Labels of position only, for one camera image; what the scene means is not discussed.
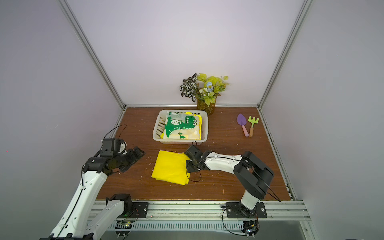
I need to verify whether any plain yellow raincoat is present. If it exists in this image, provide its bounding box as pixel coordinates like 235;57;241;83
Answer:
152;150;190;186

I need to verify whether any yellow duck face raincoat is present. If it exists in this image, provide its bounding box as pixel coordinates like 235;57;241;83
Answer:
160;111;203;141

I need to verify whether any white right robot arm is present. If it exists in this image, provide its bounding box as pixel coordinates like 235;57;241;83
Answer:
185;145;274;217

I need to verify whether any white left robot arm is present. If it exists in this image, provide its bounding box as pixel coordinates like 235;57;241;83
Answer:
47;139;145;240

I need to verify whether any white perforated plastic basket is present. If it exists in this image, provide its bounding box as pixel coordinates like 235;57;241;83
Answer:
153;110;209;145

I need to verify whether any left controller board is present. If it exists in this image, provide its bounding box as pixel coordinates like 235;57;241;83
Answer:
115;221;133;240

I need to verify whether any controller board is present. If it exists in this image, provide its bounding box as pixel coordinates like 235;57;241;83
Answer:
242;220;260;238
115;221;133;240

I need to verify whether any purple toy trowel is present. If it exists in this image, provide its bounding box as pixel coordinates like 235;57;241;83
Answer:
237;114;249;137

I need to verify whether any green toy rake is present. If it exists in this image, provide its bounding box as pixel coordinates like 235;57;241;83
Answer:
248;116;259;138

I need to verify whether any artificial potted plant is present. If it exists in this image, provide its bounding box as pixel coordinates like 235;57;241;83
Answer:
179;73;230;116

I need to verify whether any right controller board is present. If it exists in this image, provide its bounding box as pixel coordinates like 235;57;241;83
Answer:
242;220;260;238

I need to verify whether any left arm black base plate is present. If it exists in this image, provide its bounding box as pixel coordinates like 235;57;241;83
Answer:
118;202;149;219

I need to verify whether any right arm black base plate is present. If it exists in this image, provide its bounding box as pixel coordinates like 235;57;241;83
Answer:
225;202;268;219

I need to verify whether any aluminium front rail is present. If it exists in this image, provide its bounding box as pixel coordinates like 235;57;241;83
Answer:
64;199;311;222

